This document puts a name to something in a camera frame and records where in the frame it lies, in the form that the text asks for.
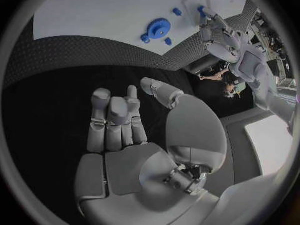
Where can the person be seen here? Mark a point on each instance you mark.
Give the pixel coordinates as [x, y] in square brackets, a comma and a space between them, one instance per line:
[220, 78]

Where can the blue peg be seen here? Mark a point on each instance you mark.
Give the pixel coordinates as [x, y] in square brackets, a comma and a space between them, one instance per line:
[177, 11]
[202, 11]
[168, 41]

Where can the white task board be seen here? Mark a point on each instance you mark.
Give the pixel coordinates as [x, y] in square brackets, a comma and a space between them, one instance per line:
[98, 15]

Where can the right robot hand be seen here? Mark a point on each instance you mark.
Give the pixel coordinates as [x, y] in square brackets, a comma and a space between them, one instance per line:
[131, 172]

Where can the small blue gear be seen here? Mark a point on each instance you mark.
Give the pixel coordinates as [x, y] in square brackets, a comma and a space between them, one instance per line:
[145, 39]

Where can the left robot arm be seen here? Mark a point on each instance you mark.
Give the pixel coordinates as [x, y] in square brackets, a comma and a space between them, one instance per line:
[262, 73]

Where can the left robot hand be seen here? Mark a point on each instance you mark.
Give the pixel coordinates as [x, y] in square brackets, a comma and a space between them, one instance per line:
[221, 49]

